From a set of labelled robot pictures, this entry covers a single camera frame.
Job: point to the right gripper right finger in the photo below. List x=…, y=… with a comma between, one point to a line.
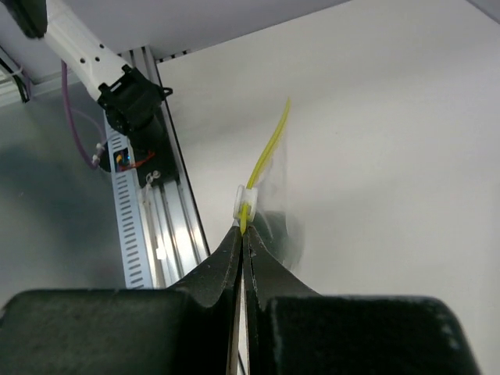
x=294, y=330

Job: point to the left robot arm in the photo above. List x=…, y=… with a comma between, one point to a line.
x=130, y=100

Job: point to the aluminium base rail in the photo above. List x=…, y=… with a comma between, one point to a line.
x=174, y=235

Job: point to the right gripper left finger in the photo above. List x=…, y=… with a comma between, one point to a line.
x=190, y=327

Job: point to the green fake cucumber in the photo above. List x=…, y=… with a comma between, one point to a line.
x=271, y=226

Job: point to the slotted cable duct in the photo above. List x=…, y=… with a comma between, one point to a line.
x=133, y=247

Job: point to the clear zip top bag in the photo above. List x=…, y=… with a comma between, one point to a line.
x=267, y=190

